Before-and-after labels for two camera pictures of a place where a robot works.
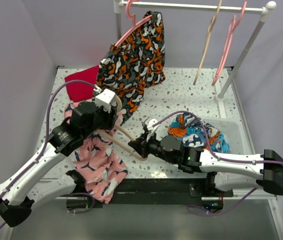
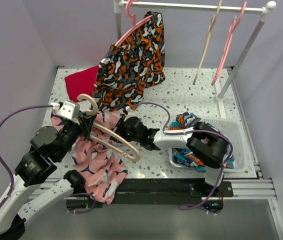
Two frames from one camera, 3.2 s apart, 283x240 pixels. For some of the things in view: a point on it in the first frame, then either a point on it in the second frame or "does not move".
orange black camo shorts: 136,62 does not move
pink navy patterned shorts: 99,160 does not move
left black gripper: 110,117 -> 85,124
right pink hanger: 233,25 does not move
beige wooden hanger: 207,39 does not move
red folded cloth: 79,91 does not move
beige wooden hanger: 101,132 -> 104,144
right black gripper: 140,145 -> 120,128
